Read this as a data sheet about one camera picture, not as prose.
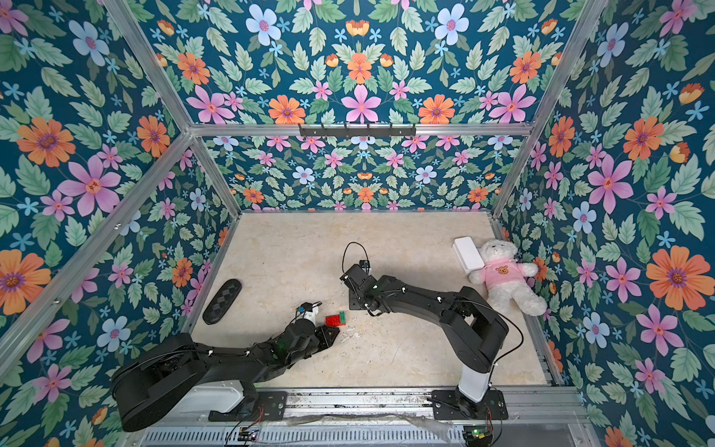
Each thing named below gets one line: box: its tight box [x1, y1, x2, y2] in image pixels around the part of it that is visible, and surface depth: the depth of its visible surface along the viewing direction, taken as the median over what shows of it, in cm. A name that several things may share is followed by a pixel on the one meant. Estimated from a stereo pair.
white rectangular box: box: [452, 236, 486, 275], surface depth 103 cm
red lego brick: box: [325, 314, 347, 328], surface depth 89 cm
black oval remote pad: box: [202, 278, 243, 326], surface depth 92 cm
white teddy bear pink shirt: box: [468, 239, 548, 316], surface depth 93 cm
